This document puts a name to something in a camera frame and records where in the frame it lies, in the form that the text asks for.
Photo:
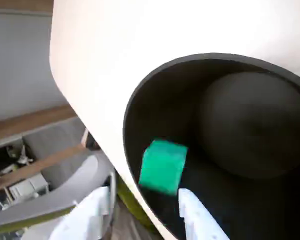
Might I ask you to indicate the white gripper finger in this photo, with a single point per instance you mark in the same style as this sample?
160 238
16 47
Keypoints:
200 220
87 220

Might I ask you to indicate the green block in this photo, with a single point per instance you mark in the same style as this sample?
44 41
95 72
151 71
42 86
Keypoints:
162 167

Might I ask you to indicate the black pot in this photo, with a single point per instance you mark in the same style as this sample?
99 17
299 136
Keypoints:
252 125

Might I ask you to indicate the grey chair olive cushion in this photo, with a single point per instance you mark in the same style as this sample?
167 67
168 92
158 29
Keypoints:
65 195

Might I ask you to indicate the white storage box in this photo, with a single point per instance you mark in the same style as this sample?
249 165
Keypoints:
30 186

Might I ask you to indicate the wooden shelf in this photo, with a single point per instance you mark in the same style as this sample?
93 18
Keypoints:
27 122

